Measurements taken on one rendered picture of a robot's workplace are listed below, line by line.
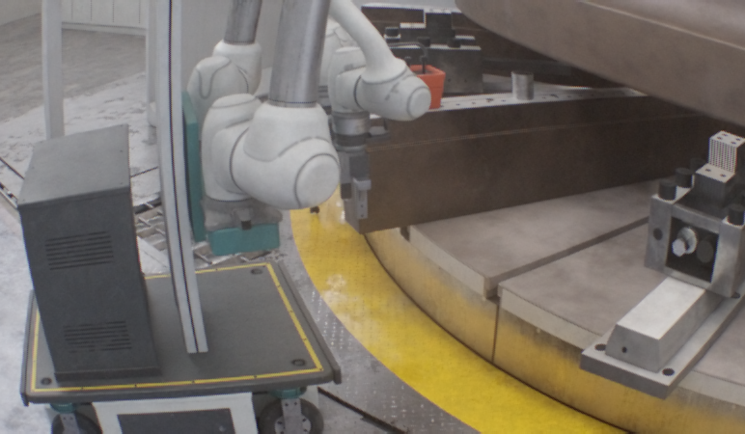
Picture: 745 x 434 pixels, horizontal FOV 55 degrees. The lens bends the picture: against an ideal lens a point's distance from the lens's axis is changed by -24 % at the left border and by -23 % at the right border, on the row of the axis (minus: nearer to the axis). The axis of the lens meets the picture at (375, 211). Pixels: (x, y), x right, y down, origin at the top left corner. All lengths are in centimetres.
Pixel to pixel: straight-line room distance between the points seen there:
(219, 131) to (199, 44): 379
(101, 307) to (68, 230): 22
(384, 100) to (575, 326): 86
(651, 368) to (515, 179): 128
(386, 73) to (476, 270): 93
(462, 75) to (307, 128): 230
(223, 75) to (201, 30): 331
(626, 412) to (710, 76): 106
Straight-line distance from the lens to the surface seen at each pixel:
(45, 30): 516
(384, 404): 260
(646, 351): 209
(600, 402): 249
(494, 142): 304
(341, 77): 206
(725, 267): 227
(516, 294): 257
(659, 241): 235
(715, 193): 233
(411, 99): 193
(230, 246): 198
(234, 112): 191
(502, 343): 273
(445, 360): 282
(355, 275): 338
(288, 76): 176
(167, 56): 200
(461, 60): 399
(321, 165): 174
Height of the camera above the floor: 149
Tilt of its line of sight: 22 degrees down
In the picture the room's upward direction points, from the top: 1 degrees counter-clockwise
